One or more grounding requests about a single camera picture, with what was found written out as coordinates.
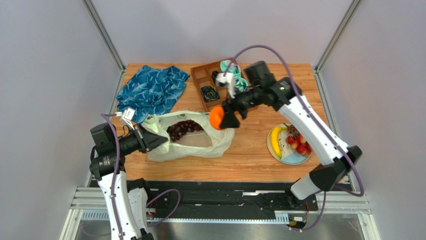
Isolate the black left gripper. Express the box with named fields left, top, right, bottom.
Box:
left=112, top=122, right=167, bottom=156

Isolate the fake orange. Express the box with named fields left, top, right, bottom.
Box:
left=209, top=106, right=225, bottom=131

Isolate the fake dark grape bunch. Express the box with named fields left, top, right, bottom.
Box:
left=166, top=120, right=204, bottom=142

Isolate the translucent white plastic bag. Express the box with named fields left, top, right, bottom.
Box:
left=142, top=110, right=235, bottom=162

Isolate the fake yellow banana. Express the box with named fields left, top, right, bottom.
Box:
left=269, top=126, right=287, bottom=160

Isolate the fake red lychee bunch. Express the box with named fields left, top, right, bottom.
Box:
left=284, top=123, right=312, bottom=157

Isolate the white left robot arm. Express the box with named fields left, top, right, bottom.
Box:
left=89, top=123, right=168, bottom=240

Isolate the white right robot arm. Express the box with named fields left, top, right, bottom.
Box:
left=209, top=61, right=362, bottom=205

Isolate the wooden compartment tray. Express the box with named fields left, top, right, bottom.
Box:
left=190, top=58, right=231, bottom=112

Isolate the dark green leaf rolled sock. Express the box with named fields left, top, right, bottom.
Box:
left=200, top=85, right=220, bottom=103

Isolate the teal white sock lower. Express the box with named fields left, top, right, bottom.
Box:
left=234, top=76, right=249, bottom=92

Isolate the teal white sock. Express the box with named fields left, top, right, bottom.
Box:
left=219, top=59, right=242, bottom=77
left=234, top=76, right=249, bottom=92

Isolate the blue shark print cloth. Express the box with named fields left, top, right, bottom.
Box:
left=116, top=65, right=190, bottom=124

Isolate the black patterned rolled sock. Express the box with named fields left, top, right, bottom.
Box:
left=211, top=70, right=219, bottom=85

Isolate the teal white sock upper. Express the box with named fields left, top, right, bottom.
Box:
left=219, top=59, right=242, bottom=77

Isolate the cream and blue plate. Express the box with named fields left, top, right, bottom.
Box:
left=266, top=123, right=313, bottom=166

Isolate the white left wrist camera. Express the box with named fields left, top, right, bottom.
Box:
left=116, top=107, right=136, bottom=131

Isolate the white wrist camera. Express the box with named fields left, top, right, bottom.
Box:
left=215, top=72, right=237, bottom=99
left=116, top=107, right=136, bottom=131

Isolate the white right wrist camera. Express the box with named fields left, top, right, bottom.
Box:
left=215, top=72, right=237, bottom=99

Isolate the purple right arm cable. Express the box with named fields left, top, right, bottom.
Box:
left=222, top=44, right=365, bottom=232

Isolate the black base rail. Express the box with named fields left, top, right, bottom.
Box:
left=127, top=179, right=320, bottom=220

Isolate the grey aluminium frame post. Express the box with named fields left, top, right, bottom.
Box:
left=82, top=0, right=126, bottom=73

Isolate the right aluminium frame post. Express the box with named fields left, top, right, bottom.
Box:
left=315, top=0, right=363, bottom=72

